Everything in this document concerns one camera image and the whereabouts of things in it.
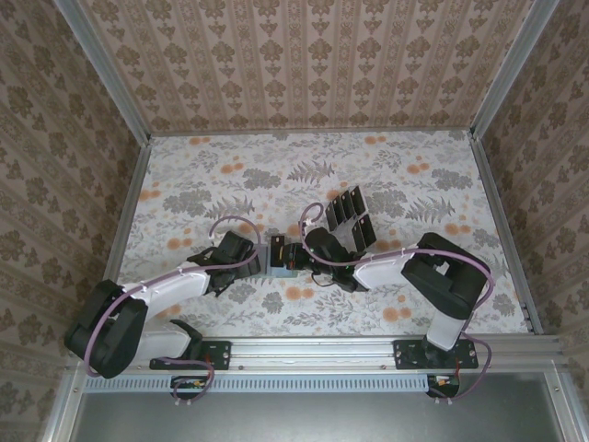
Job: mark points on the black VIP card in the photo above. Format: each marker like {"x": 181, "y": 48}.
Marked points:
{"x": 359, "y": 235}
{"x": 349, "y": 202}
{"x": 370, "y": 229}
{"x": 277, "y": 240}
{"x": 341, "y": 207}
{"x": 331, "y": 217}
{"x": 359, "y": 199}

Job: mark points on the clear acrylic card stand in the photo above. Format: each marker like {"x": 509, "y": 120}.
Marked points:
{"x": 348, "y": 222}

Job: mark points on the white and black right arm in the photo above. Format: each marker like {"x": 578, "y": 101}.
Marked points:
{"x": 382, "y": 271}

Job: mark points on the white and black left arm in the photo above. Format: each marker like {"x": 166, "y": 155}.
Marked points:
{"x": 175, "y": 285}

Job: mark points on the floral patterned table cover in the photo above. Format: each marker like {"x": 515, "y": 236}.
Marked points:
{"x": 322, "y": 313}

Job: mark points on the black connector board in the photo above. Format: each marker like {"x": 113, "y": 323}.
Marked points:
{"x": 444, "y": 386}
{"x": 188, "y": 387}

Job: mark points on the grey metal panel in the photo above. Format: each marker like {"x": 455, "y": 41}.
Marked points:
{"x": 313, "y": 419}

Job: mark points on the long aluminium base rail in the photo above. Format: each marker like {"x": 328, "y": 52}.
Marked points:
{"x": 313, "y": 352}

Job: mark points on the aluminium side rail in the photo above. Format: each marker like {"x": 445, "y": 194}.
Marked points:
{"x": 506, "y": 230}
{"x": 128, "y": 221}

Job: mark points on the aluminium frame post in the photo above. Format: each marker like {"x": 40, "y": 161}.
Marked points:
{"x": 107, "y": 69}
{"x": 508, "y": 69}

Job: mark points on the aluminium frame bar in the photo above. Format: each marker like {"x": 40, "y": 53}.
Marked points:
{"x": 561, "y": 405}
{"x": 64, "y": 410}

